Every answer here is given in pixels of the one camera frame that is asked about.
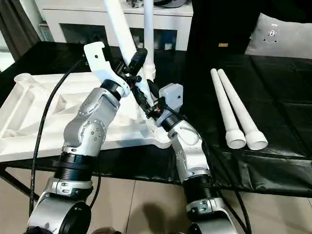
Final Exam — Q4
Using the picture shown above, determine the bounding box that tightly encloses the black furniture with gold label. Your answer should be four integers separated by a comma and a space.
186, 0, 312, 56

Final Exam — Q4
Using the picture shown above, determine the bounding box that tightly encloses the black work mat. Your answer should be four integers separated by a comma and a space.
0, 40, 312, 198

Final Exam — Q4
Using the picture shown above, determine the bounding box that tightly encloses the white plastic table top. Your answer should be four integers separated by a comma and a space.
0, 69, 173, 163

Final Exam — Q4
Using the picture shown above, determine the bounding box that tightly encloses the dark clutter pile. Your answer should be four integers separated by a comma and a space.
125, 0, 144, 9

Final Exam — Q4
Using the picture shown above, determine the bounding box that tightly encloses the black left wrist camera cable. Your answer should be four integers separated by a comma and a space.
28, 58, 86, 219

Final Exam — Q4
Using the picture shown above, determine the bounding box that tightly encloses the grey rounded bag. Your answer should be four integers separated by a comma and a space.
154, 0, 192, 8

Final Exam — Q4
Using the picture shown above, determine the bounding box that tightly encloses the grey-brown curtain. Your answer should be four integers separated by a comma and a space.
0, 0, 41, 63

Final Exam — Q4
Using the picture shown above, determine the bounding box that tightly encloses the black metal support rod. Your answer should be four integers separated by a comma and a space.
0, 167, 41, 201

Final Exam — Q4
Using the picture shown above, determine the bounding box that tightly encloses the white sideboard with glass doors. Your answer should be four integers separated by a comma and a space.
40, 0, 195, 52

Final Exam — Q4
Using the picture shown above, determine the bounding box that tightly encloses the white plastic table leg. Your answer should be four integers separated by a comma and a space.
210, 69, 246, 150
217, 69, 269, 151
102, 0, 158, 134
142, 0, 157, 82

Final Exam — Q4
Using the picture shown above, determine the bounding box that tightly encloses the grey cushion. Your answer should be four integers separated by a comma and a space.
244, 12, 312, 59

